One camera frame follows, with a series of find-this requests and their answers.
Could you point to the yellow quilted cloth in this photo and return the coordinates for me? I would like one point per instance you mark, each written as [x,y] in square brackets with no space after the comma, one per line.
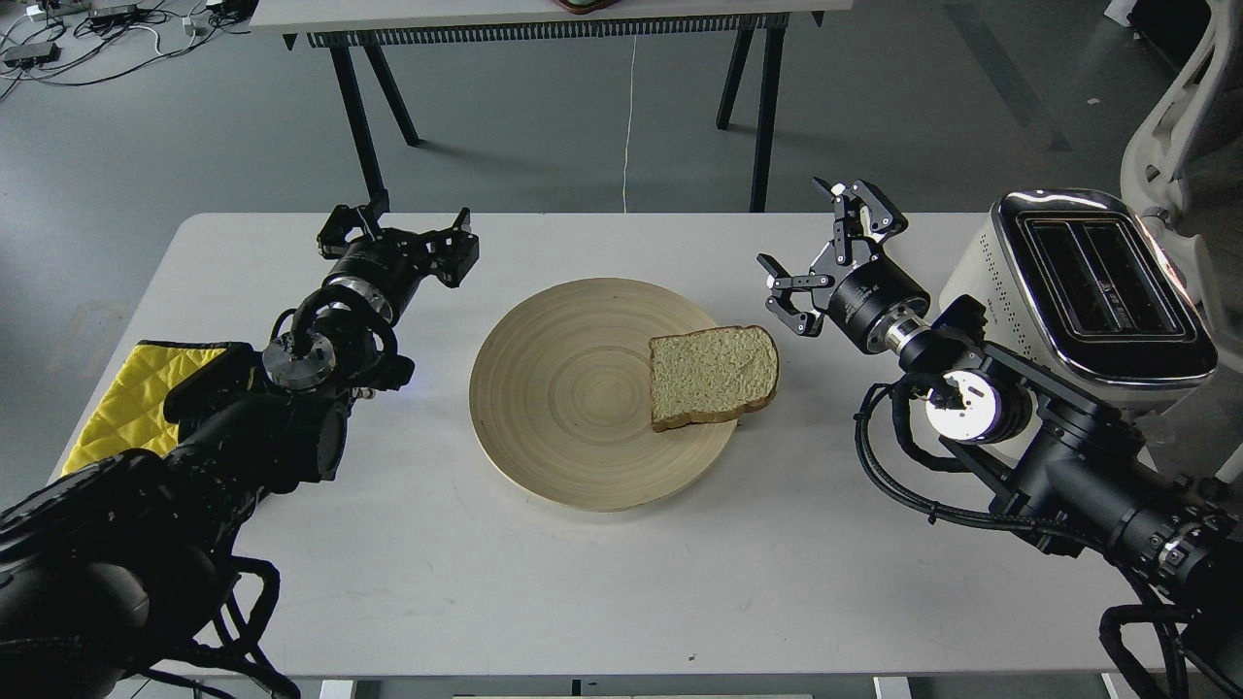
[130,414]

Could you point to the white background table black legs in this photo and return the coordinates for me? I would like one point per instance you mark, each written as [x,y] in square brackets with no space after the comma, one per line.
[340,26]

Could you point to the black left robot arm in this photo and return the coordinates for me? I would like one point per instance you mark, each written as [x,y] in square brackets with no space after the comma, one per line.
[130,561]

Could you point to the white office chair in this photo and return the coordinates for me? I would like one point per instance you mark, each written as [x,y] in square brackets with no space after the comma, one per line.
[1181,175]

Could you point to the slice of bread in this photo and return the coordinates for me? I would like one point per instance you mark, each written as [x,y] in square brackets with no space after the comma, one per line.
[711,376]

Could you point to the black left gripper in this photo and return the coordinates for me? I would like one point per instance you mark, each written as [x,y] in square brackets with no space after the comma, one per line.
[393,261]

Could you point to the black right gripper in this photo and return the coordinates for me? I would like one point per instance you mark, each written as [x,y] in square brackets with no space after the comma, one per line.
[872,301]

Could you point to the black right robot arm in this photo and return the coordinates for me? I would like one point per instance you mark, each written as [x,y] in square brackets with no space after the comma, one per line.
[1016,407]

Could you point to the dark object on background table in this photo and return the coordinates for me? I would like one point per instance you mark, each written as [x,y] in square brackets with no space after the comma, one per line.
[583,7]

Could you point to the white chrome toaster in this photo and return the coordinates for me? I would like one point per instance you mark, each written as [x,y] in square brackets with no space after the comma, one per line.
[1070,279]

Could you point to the round wooden plate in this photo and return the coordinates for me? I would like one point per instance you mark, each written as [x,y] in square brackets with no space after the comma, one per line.
[560,396]

